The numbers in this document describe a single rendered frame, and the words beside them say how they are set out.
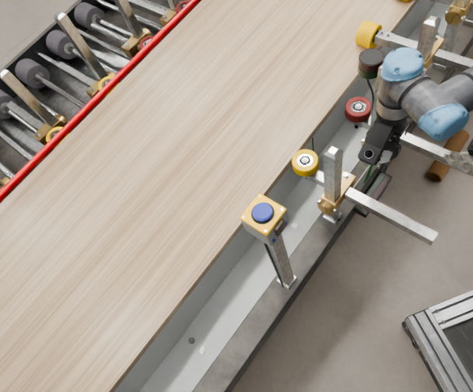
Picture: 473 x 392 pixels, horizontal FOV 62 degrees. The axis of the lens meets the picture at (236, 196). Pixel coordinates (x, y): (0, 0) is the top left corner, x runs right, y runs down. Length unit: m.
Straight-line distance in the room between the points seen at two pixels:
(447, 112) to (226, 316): 0.92
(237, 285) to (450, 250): 1.12
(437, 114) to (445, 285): 1.34
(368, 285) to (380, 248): 0.20
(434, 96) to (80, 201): 1.08
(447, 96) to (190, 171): 0.77
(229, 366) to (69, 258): 0.59
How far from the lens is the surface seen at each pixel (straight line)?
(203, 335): 1.38
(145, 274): 1.19
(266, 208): 0.79
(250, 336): 1.27
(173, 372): 1.40
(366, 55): 1.10
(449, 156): 1.30
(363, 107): 1.33
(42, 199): 1.50
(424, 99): 0.84
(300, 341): 1.95
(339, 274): 2.01
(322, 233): 1.33
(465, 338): 1.82
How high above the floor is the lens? 1.94
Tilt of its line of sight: 60 degrees down
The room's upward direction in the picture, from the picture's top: 25 degrees counter-clockwise
